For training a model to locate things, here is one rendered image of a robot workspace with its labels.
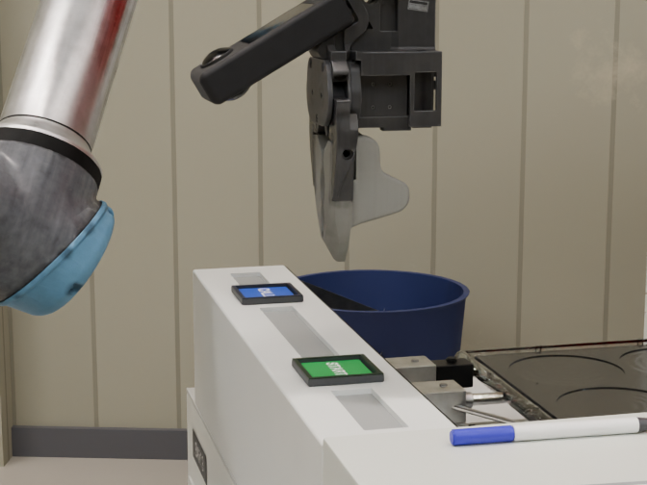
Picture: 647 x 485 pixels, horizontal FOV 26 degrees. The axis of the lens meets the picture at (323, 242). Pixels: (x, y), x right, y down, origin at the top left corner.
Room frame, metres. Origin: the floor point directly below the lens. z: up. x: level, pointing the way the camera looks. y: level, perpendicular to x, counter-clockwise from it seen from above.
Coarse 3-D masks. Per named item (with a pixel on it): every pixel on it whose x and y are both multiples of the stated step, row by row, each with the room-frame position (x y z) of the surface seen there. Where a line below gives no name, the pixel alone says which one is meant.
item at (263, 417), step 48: (240, 336) 1.11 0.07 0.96; (288, 336) 1.12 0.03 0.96; (336, 336) 1.10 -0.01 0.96; (240, 384) 1.11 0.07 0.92; (288, 384) 0.96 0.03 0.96; (384, 384) 0.96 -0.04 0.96; (240, 432) 1.11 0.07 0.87; (288, 432) 0.93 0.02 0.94; (336, 432) 0.86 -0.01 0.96; (384, 432) 0.86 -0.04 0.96; (240, 480) 1.12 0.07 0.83; (288, 480) 0.93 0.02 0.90
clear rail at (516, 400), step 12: (468, 360) 1.24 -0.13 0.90; (480, 372) 1.20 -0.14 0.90; (492, 384) 1.17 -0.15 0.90; (504, 384) 1.16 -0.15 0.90; (504, 396) 1.14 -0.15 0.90; (516, 396) 1.12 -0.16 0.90; (516, 408) 1.11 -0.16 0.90; (528, 408) 1.09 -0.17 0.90; (528, 420) 1.09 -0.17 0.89; (540, 420) 1.07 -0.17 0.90
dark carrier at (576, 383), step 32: (544, 352) 1.27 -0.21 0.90; (576, 352) 1.27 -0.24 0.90; (608, 352) 1.27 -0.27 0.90; (640, 352) 1.27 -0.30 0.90; (512, 384) 1.17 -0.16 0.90; (544, 384) 1.17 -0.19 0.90; (576, 384) 1.17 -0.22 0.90; (608, 384) 1.17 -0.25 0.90; (640, 384) 1.17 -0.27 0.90; (576, 416) 1.08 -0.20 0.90
